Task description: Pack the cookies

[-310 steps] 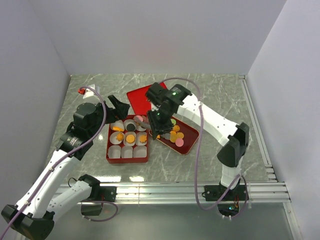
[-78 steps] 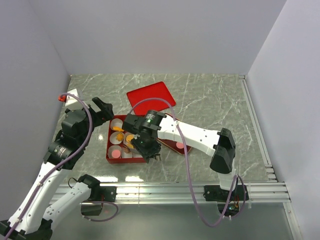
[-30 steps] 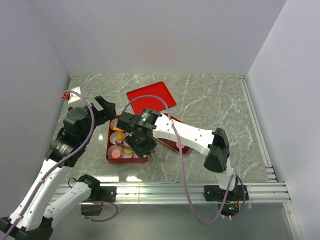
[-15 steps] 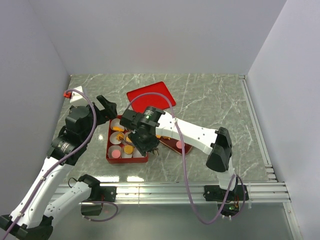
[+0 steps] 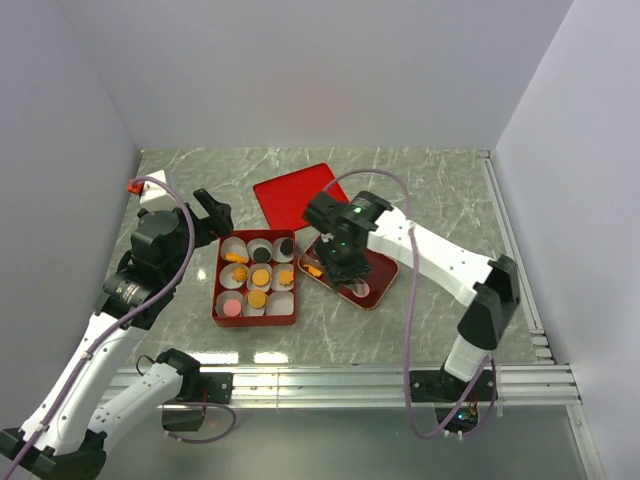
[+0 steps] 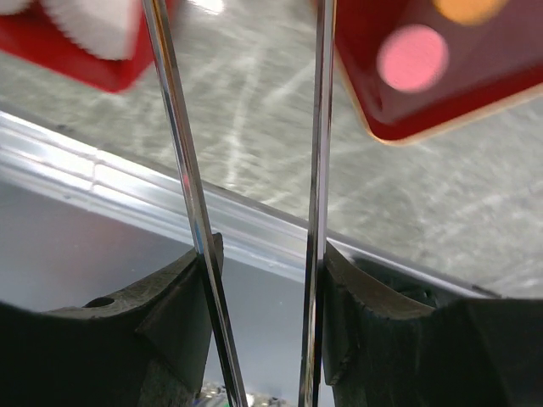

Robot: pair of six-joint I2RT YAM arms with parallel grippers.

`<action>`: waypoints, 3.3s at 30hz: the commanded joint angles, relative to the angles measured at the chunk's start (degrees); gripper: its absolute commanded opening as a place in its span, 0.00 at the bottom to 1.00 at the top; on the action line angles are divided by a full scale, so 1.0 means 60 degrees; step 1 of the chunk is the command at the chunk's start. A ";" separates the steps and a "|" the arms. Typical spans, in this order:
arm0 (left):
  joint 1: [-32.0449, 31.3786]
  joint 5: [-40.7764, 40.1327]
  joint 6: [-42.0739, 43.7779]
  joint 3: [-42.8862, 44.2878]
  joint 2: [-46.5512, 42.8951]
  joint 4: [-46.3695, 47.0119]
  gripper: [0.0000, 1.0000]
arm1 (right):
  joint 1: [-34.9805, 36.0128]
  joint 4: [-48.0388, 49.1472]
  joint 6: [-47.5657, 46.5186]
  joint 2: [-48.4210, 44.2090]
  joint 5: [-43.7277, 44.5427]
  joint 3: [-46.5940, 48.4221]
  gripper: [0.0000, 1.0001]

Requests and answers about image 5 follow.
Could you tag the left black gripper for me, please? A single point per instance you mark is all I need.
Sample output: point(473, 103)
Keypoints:
point(218, 222)

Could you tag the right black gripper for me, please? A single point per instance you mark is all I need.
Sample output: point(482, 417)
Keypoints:
point(336, 272)

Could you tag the orange fish cookie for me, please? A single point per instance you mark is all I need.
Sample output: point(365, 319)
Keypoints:
point(314, 271)
point(233, 257)

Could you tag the pink round cookie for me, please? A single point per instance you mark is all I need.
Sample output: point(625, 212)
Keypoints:
point(361, 290)

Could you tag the black sandwich cookie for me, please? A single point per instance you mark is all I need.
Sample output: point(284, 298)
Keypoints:
point(286, 247)
point(261, 254)

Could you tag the orange swirl cookie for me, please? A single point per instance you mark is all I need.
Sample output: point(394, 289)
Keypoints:
point(240, 274)

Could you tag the red cookie box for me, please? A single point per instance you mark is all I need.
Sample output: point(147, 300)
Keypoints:
point(280, 309)

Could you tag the orange flower cookie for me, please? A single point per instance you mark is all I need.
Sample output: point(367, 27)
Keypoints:
point(286, 277)

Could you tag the red box lid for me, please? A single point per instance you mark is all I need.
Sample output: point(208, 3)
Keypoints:
point(284, 198)

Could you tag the orange sandwich cookie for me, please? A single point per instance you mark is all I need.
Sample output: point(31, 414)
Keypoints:
point(257, 299)
point(260, 277)

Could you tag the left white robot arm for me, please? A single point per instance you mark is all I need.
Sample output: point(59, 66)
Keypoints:
point(71, 432)

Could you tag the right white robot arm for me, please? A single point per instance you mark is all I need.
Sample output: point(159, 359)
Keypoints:
point(488, 288)

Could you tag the dark red gold-rimmed tray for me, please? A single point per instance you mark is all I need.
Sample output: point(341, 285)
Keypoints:
point(384, 271)

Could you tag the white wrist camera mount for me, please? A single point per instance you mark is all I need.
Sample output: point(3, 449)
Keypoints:
point(151, 196)

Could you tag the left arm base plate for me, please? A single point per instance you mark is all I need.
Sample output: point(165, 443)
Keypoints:
point(208, 387)

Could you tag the aluminium rail frame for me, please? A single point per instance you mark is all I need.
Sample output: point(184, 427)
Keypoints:
point(361, 386)

